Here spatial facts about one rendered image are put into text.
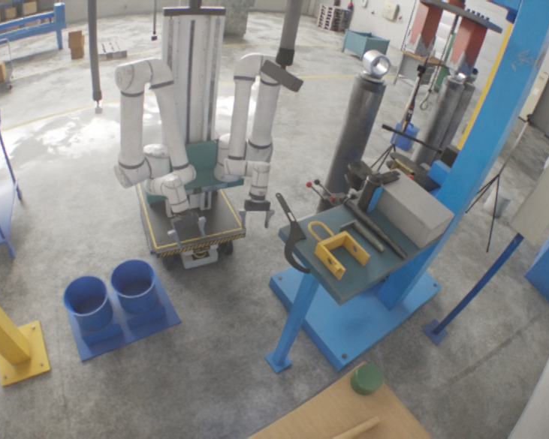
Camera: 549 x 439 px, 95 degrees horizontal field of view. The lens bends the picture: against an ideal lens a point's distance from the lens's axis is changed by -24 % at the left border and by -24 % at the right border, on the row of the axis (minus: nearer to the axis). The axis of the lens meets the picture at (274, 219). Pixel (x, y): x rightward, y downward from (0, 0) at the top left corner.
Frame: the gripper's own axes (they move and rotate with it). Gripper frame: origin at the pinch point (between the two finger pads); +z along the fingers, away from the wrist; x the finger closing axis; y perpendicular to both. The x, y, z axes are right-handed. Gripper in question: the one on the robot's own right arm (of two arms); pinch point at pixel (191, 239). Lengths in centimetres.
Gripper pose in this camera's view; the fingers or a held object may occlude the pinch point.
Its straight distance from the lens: 168.9
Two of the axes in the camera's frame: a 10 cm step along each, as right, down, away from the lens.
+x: -8.1, 3.9, -4.4
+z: 1.8, 8.8, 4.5
